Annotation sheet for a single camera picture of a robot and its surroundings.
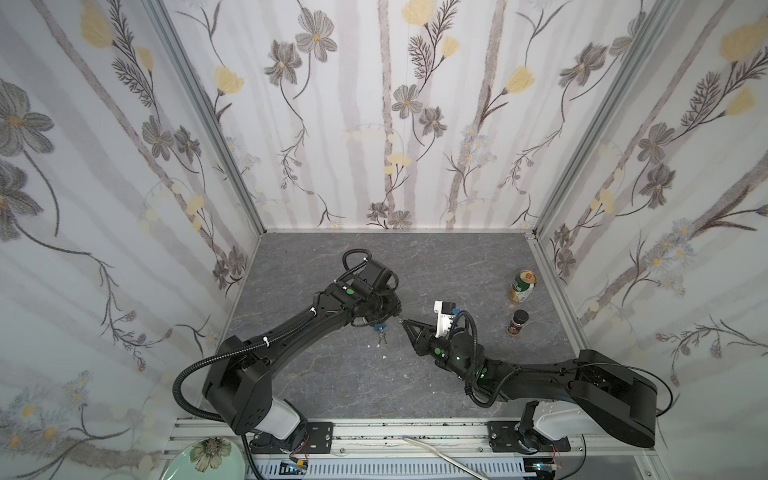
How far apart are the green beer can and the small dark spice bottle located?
96 mm

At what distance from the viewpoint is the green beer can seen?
95cm

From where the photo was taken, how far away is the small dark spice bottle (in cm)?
88
